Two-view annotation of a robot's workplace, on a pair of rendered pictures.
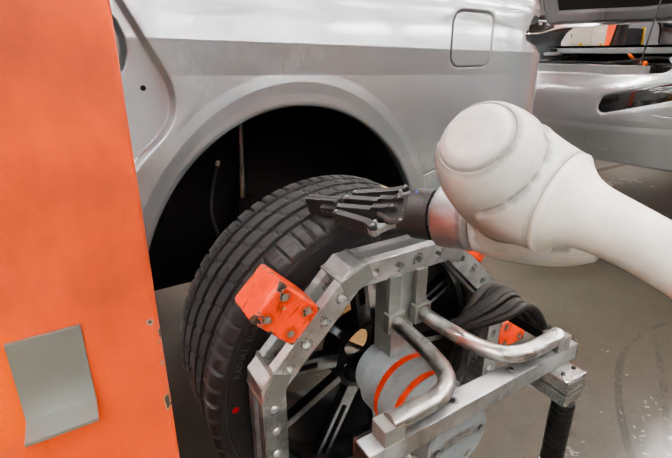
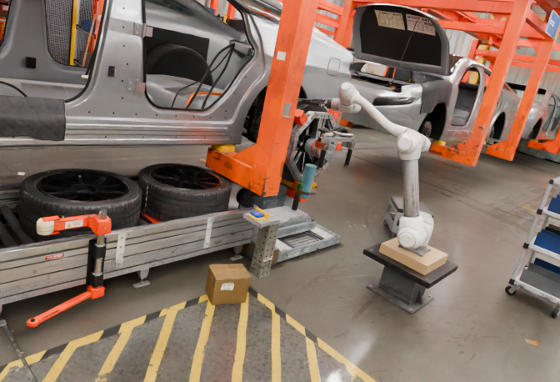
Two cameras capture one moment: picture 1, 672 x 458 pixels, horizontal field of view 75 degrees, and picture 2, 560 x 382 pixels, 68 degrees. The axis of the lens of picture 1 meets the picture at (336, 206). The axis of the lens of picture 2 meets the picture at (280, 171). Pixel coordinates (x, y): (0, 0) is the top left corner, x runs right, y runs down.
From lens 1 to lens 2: 2.53 m
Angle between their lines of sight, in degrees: 17
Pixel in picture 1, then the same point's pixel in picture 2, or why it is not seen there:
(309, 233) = (303, 106)
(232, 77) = not seen: hidden behind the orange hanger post
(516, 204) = (349, 95)
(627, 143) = not seen: hidden behind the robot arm
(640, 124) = (387, 113)
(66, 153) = (297, 78)
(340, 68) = not seen: hidden behind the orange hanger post
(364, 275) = (316, 115)
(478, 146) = (346, 87)
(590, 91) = (370, 95)
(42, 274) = (290, 94)
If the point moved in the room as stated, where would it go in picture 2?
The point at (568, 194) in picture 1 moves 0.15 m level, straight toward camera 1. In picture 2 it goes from (355, 95) to (353, 96)
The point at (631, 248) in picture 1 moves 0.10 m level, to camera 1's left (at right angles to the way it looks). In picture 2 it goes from (361, 102) to (348, 99)
